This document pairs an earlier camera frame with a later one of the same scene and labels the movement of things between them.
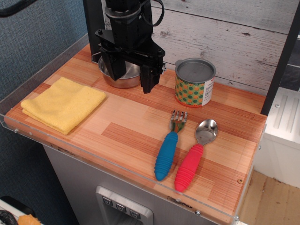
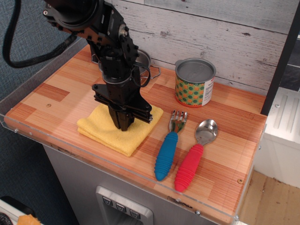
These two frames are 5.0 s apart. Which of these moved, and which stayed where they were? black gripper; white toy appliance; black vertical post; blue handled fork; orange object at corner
Moved: black gripper
Stayed: blue handled fork; white toy appliance; black vertical post; orange object at corner
